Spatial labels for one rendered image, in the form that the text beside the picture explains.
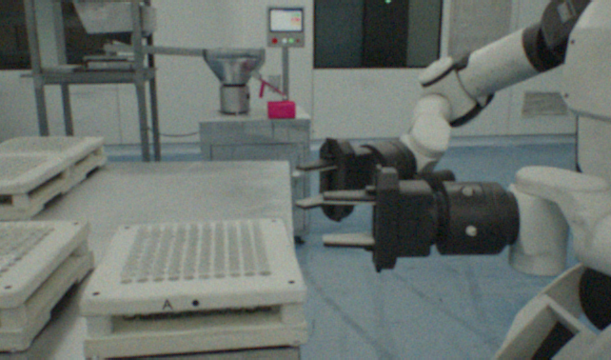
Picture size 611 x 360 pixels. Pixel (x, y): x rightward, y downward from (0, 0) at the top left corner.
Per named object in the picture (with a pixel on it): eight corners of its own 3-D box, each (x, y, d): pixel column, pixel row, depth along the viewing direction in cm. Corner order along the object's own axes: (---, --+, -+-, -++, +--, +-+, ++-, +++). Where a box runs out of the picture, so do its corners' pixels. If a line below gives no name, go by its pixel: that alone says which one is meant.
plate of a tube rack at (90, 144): (-34, 165, 126) (-36, 156, 126) (15, 144, 150) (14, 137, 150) (72, 165, 127) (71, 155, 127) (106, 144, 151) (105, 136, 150)
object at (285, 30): (268, 110, 345) (266, 5, 329) (267, 108, 355) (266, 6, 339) (305, 110, 348) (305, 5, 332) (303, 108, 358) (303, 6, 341)
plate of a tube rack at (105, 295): (79, 318, 59) (77, 301, 58) (118, 237, 82) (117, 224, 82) (307, 304, 62) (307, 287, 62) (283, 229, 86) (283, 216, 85)
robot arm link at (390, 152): (354, 143, 78) (408, 133, 86) (308, 133, 85) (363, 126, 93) (352, 228, 82) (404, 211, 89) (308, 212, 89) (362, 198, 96)
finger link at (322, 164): (292, 170, 80) (324, 163, 84) (306, 173, 78) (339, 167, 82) (292, 159, 80) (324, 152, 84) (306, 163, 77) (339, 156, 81)
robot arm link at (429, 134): (411, 135, 90) (424, 101, 101) (386, 174, 95) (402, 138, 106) (447, 154, 90) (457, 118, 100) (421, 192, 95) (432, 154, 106)
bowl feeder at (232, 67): (204, 116, 320) (201, 50, 310) (206, 109, 354) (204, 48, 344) (288, 115, 326) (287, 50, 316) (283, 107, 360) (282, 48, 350)
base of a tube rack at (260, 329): (84, 359, 60) (82, 340, 59) (122, 269, 83) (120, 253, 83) (307, 343, 63) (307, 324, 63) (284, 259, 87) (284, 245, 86)
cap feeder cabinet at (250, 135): (204, 251, 324) (197, 121, 304) (207, 219, 378) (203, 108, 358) (311, 246, 332) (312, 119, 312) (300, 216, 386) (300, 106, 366)
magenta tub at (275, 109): (267, 119, 311) (267, 103, 309) (266, 115, 323) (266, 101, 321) (296, 118, 313) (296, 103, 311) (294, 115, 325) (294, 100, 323)
